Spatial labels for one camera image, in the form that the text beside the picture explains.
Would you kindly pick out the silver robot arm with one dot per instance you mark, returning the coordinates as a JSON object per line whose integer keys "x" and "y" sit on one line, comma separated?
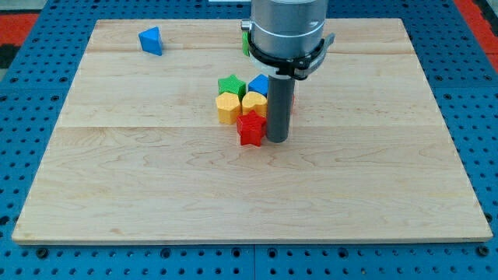
{"x": 286, "y": 28}

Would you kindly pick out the blue cube block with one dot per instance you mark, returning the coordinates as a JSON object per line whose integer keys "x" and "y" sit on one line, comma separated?
{"x": 259, "y": 84}

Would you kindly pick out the green circle block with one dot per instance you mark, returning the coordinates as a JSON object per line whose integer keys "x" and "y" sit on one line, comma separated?
{"x": 245, "y": 43}

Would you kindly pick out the red star block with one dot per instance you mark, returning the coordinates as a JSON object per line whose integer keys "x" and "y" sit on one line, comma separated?
{"x": 251, "y": 128}

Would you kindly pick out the yellow heart block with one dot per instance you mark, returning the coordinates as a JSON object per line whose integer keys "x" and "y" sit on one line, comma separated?
{"x": 254, "y": 101}

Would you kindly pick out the yellow pentagon block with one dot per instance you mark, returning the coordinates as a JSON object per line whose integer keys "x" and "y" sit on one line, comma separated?
{"x": 228, "y": 107}

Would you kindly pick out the green star block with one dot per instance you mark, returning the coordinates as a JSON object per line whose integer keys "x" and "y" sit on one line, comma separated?
{"x": 232, "y": 84}

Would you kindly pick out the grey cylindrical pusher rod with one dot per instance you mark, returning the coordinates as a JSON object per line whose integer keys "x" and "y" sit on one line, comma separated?
{"x": 280, "y": 100}

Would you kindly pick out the red block behind rod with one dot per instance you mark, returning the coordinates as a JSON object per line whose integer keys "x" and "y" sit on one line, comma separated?
{"x": 293, "y": 104}

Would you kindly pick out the wooden board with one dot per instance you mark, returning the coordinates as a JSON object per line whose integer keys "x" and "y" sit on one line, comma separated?
{"x": 138, "y": 155}

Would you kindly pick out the blue triangle block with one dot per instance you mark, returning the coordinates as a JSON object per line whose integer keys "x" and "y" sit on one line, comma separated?
{"x": 151, "y": 41}

